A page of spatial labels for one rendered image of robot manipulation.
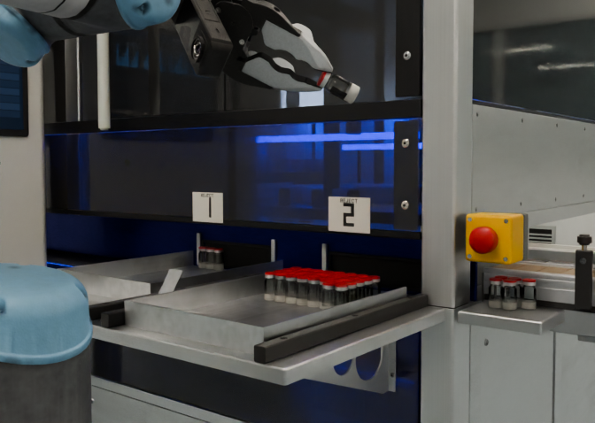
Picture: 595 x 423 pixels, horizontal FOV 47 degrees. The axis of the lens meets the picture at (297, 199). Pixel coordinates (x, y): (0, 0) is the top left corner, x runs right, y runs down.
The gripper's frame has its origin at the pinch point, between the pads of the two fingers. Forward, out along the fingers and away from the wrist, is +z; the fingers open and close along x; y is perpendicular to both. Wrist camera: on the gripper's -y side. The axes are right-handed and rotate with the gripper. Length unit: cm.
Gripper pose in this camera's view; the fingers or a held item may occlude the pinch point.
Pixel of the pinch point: (315, 77)
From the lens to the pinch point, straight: 78.8
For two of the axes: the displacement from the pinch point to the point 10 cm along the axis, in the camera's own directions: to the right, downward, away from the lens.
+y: 1.4, -5.6, 8.2
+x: -4.4, 7.1, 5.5
